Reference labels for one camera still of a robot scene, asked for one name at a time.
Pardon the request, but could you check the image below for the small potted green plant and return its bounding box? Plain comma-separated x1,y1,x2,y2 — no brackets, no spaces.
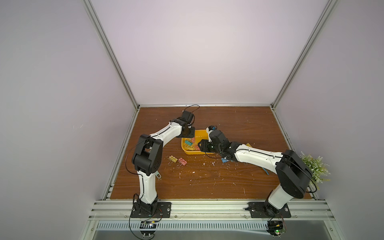
300,152,330,188

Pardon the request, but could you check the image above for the left controller board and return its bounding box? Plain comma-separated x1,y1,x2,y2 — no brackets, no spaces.
139,221,158,240

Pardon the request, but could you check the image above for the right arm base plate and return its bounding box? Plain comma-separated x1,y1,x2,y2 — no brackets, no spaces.
245,202,292,219

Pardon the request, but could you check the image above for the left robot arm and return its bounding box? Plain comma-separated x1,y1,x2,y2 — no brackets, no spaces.
124,110,195,216

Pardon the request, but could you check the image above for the yellow plastic storage box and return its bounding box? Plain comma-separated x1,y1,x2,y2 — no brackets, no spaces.
181,130,209,155

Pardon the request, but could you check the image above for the yellow binder clip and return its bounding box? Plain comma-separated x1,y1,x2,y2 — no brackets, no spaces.
168,155,178,166

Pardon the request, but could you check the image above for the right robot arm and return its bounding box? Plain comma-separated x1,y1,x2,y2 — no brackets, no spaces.
198,130,314,216

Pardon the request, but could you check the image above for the right controller board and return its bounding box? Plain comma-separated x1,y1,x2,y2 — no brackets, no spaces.
267,221,286,237

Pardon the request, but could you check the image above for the aluminium front rail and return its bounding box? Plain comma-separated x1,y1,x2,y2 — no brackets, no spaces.
88,199,335,221

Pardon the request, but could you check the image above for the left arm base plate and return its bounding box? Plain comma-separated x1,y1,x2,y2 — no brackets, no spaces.
131,202,172,219

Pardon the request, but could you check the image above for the controller board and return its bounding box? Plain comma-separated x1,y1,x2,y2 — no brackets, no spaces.
139,221,158,240
267,221,286,237

